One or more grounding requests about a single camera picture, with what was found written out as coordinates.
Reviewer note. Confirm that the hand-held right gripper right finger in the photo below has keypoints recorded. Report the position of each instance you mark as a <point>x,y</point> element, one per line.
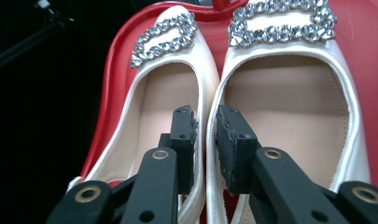
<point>235,149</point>

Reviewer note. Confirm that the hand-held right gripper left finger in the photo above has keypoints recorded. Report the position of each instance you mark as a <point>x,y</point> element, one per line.
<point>185,149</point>

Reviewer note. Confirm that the white buckled slingback shoe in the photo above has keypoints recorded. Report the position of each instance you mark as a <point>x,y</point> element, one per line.
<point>286,93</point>
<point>165,93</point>

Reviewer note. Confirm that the red and black shoe rack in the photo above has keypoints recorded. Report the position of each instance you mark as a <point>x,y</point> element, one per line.
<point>115,77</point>

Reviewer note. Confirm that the black metal stand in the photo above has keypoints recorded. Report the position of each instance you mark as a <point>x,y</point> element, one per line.
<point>28,43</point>

